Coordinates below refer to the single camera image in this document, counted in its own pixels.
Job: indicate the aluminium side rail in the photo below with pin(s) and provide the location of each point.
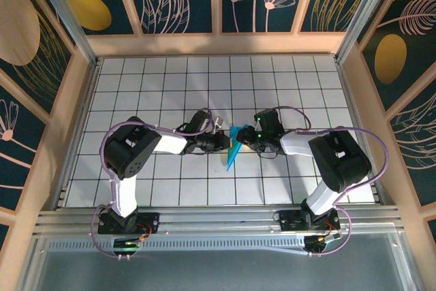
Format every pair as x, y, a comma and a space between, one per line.
87, 100
352, 100

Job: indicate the blue paper sheet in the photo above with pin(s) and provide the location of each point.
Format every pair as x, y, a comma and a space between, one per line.
233, 158

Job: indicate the grey translucent panel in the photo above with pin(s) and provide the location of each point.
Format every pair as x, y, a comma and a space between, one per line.
218, 270

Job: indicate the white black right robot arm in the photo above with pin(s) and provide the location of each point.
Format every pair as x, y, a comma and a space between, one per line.
296, 144

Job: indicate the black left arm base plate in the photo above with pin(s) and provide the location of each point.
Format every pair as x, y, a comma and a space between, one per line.
150, 219

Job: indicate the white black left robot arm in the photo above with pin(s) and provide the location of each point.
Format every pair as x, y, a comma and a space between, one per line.
170, 143

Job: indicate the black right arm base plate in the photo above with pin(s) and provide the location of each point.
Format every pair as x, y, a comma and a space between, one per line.
289, 224

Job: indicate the aluminium frame post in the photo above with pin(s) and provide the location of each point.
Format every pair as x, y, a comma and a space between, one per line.
364, 8
64, 8

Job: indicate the small controller board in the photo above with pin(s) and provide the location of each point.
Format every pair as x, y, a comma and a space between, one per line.
320, 240
127, 244

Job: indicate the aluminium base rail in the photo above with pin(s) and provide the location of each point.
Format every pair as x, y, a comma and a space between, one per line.
218, 219

